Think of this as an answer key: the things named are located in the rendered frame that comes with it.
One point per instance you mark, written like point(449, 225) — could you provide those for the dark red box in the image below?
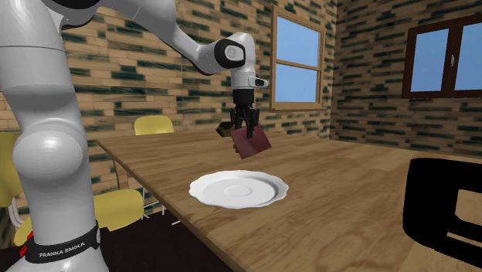
point(254, 145)

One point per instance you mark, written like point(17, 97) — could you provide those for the small olive green object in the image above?
point(223, 129)

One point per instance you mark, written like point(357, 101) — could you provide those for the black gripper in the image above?
point(243, 98)

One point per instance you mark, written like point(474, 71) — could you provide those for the yellow chair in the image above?
point(116, 207)
point(153, 125)

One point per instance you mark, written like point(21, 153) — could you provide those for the wooden table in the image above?
point(339, 211)

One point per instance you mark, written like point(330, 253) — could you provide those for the black blocky object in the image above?
point(427, 203)

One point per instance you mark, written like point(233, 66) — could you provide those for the dark brown framed window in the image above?
point(452, 56)

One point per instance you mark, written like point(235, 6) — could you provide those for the white scalloped plate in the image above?
point(238, 190)

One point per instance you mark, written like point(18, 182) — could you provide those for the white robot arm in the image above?
point(45, 113)

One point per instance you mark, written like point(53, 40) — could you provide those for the light wood framed window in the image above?
point(298, 60)

